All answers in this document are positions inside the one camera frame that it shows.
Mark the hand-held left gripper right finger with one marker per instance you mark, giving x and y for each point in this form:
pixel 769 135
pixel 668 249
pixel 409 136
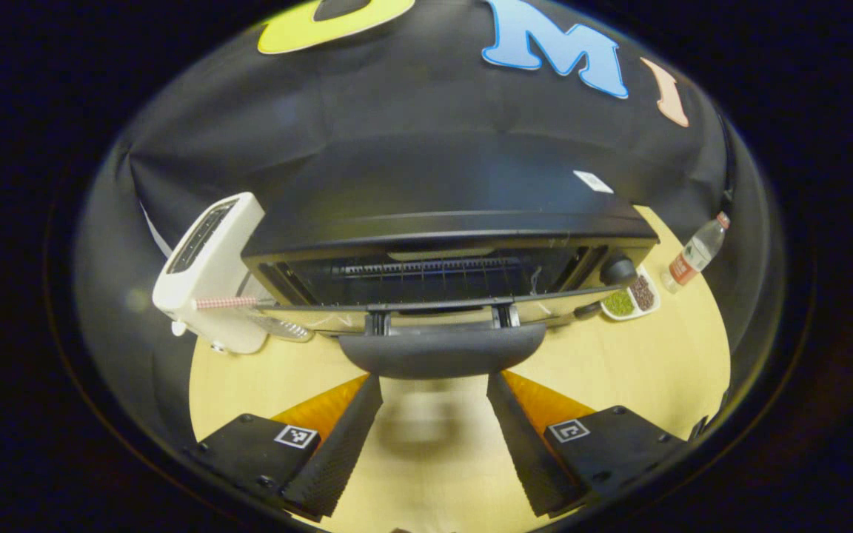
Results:
pixel 526 459

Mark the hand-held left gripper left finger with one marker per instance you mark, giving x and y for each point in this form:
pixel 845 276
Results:
pixel 338 459

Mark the white divided plate of beans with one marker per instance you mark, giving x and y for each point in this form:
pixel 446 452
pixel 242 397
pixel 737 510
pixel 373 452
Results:
pixel 630 300

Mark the black electric oven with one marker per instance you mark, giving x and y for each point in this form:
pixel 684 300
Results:
pixel 434 192

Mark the white toaster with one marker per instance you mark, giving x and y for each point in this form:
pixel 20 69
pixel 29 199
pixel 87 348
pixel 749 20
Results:
pixel 212 259

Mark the clear water bottle red label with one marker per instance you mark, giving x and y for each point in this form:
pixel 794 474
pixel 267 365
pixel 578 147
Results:
pixel 693 255

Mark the black backdrop cloth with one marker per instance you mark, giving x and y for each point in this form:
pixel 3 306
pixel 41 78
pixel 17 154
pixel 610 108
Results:
pixel 249 126

